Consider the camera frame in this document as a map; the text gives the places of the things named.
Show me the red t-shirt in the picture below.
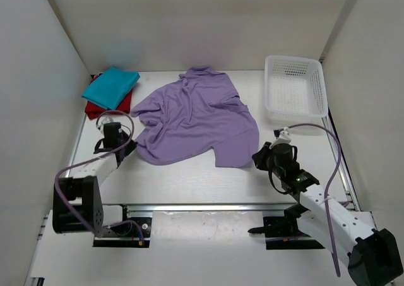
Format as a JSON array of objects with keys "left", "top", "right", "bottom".
[{"left": 82, "top": 89, "right": 133, "bottom": 120}]

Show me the teal t-shirt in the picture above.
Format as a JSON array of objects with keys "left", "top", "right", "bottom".
[{"left": 81, "top": 67, "right": 140, "bottom": 110}]

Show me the lavender t-shirt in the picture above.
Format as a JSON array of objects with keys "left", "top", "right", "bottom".
[{"left": 131, "top": 66, "right": 259, "bottom": 168}]

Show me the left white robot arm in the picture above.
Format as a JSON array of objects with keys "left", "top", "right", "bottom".
[{"left": 52, "top": 122, "right": 137, "bottom": 236}]

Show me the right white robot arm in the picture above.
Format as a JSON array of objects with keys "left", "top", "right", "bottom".
[{"left": 249, "top": 142, "right": 403, "bottom": 285}]

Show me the white plastic basket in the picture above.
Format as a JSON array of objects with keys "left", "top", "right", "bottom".
[{"left": 264, "top": 55, "right": 328, "bottom": 123}]

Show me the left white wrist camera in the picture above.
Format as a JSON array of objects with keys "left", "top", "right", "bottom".
[{"left": 95, "top": 116, "right": 114, "bottom": 132}]

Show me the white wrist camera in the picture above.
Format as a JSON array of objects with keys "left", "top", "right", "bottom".
[
  {"left": 270, "top": 127, "right": 292, "bottom": 148},
  {"left": 95, "top": 116, "right": 114, "bottom": 132}
]

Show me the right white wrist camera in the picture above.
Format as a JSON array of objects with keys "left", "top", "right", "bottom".
[{"left": 270, "top": 127, "right": 292, "bottom": 148}]

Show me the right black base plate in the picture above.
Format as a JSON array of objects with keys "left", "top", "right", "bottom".
[{"left": 263, "top": 216, "right": 324, "bottom": 250}]

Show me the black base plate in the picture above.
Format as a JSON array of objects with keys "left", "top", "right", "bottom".
[
  {"left": 93, "top": 211, "right": 152, "bottom": 249},
  {"left": 263, "top": 216, "right": 324, "bottom": 250}
]

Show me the aluminium front rail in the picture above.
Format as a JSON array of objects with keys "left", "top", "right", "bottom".
[{"left": 126, "top": 204, "right": 304, "bottom": 212}]

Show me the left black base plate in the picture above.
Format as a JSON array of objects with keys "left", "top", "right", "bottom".
[{"left": 93, "top": 211, "right": 152, "bottom": 249}]

